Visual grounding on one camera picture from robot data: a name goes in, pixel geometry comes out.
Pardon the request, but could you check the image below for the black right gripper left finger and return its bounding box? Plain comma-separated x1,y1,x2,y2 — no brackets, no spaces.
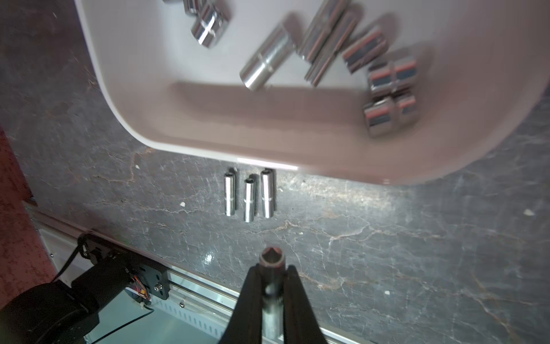
219,265,262,344

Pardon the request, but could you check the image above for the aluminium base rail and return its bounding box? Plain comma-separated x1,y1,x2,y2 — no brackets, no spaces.
25,201,366,344

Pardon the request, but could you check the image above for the white plastic storage box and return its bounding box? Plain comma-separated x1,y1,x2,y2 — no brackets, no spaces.
76,1,549,184

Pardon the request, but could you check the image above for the large chrome socket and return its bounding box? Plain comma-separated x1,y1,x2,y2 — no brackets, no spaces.
239,24,295,91

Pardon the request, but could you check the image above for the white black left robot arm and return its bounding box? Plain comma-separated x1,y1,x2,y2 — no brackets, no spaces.
1,233,170,343

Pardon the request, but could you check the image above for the chrome short socket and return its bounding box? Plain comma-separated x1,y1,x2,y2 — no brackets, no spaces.
368,56,418,97
362,93,421,138

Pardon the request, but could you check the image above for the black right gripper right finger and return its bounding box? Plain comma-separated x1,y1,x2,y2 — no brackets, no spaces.
283,265,327,344

